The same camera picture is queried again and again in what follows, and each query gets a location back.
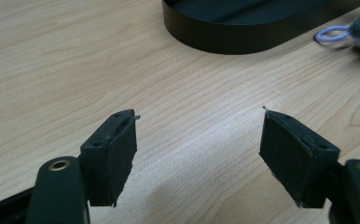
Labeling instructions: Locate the black hook stand with tray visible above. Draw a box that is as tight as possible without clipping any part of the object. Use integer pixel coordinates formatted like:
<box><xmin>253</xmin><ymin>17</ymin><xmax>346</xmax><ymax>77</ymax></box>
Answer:
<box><xmin>161</xmin><ymin>0</ymin><xmax>360</xmax><ymax>56</ymax></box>

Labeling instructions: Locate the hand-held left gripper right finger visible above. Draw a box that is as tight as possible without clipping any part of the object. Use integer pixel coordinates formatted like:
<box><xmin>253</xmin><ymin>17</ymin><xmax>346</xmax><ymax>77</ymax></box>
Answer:
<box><xmin>258</xmin><ymin>105</ymin><xmax>341</xmax><ymax>209</ymax></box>

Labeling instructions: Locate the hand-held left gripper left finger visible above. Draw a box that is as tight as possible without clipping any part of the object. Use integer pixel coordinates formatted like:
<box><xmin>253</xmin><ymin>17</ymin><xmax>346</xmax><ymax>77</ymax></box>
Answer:
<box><xmin>78</xmin><ymin>108</ymin><xmax>141</xmax><ymax>208</ymax></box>

